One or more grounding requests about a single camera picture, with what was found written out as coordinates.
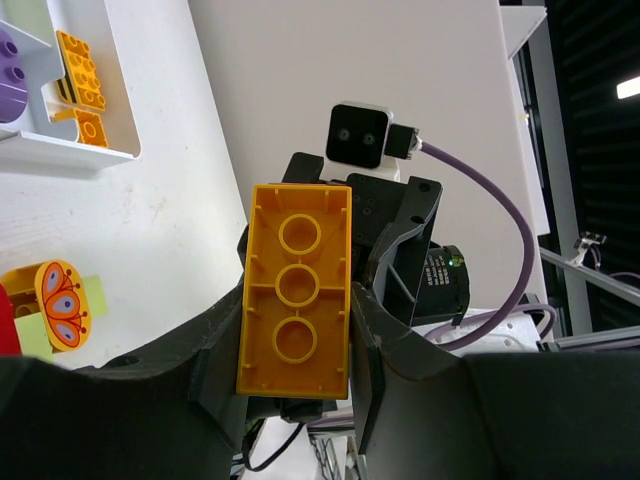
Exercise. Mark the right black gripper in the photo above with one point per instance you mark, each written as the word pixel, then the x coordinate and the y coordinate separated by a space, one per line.
pixel 394 257

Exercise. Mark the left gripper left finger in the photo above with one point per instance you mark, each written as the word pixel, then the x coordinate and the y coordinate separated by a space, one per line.
pixel 166 410

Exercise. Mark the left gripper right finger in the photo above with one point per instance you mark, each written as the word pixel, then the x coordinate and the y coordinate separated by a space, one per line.
pixel 422 413

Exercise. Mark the light green wedge lego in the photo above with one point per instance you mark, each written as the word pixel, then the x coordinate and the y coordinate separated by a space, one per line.
pixel 95 295

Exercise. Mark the light green curved lego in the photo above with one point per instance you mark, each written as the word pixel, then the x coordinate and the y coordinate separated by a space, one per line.
pixel 33 337

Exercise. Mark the orange patterned lego piece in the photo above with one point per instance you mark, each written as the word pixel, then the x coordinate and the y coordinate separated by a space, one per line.
pixel 54 290

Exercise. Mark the red rounded lego brick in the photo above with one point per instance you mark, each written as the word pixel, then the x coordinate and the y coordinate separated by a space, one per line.
pixel 9 339

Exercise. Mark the small orange lego piece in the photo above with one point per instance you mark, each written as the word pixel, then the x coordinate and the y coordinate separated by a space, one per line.
pixel 91 128

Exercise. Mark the yellow striped lego brick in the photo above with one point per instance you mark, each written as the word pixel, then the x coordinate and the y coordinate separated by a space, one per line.
pixel 80 84

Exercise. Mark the purple tan lego piece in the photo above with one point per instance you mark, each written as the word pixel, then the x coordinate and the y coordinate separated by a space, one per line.
pixel 13 93

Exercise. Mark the white divided tray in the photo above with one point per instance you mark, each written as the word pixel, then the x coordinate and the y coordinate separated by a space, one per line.
pixel 34 137

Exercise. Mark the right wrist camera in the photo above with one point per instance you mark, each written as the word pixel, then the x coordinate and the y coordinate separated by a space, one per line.
pixel 367 139

